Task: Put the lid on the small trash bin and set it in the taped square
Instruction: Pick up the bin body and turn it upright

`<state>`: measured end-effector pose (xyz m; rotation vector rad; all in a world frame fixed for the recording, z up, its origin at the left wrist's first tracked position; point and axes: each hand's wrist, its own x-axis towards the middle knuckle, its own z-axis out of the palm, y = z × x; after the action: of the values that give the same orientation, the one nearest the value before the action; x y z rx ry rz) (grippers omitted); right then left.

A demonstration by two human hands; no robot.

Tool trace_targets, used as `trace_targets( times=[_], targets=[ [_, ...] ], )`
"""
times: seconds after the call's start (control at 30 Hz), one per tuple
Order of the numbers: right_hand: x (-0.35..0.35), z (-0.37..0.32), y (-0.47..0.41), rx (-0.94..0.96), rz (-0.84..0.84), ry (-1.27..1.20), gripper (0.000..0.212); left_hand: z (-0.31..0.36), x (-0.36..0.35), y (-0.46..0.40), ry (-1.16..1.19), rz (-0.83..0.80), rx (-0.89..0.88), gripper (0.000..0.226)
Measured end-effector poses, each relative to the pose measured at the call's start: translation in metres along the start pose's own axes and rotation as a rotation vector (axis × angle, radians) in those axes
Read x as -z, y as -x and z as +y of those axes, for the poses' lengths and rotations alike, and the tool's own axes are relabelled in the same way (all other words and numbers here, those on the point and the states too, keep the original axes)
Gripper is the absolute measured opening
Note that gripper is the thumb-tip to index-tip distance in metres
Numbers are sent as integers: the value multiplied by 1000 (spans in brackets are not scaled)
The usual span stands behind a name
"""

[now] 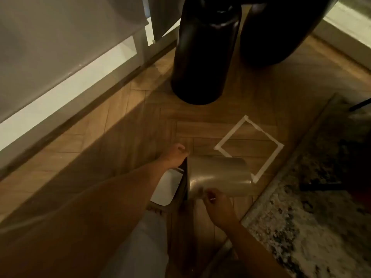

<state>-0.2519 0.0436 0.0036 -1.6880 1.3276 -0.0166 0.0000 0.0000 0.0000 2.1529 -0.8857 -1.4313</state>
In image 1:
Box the person's right hand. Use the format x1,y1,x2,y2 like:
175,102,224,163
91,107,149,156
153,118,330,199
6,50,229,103
202,188,239,229

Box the person's left hand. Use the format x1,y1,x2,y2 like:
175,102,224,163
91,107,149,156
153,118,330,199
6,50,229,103
158,143,189,170

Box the beige trash bin body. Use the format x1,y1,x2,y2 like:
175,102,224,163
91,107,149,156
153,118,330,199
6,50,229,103
185,155,252,200

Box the swing lid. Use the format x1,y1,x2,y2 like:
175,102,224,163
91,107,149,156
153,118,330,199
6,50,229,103
146,162,189,215

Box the white tape square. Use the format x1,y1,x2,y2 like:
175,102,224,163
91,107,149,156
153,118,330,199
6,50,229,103
214,115,284,184

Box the person's left forearm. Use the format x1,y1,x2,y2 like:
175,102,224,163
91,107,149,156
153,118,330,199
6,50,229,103
0,162,172,278

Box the person's right forearm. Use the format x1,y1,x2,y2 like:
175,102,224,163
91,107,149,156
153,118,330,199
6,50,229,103
223,220,290,278

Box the person's grey trousers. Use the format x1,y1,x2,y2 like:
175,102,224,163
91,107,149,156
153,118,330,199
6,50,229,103
101,210,170,278

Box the patterned grey rug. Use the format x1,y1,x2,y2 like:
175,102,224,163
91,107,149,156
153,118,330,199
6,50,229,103
203,94,371,278

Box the narrow grey curtain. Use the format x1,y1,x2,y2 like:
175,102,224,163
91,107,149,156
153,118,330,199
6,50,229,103
148,0,186,41

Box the wide grey curtain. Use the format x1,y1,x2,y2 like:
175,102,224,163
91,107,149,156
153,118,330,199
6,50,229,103
0,0,149,124

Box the brown leather chair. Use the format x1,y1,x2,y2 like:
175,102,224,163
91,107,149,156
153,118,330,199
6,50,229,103
347,97,371,212

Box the white window frame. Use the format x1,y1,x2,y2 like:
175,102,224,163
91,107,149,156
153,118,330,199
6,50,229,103
314,0,371,70

